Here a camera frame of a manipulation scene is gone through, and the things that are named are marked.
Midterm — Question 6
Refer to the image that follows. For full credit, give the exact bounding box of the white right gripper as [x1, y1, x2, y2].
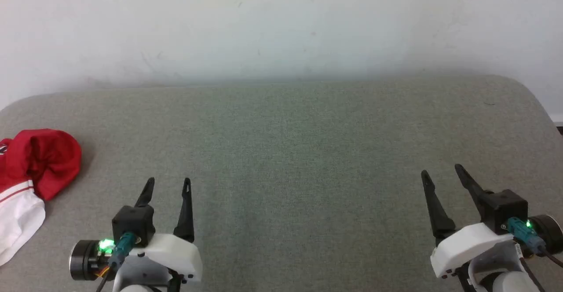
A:
[420, 163, 515, 279]

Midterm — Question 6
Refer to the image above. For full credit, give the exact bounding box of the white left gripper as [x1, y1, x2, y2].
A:
[131, 177, 203, 284]

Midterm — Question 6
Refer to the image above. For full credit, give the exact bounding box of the right arm teal-plug cable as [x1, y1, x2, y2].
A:
[506, 217, 563, 292]

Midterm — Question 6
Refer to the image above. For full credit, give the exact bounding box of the red and white garment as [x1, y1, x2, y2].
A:
[0, 128, 83, 267]

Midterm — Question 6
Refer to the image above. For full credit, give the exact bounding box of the grey-green fabric sofa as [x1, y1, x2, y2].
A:
[0, 74, 563, 292]

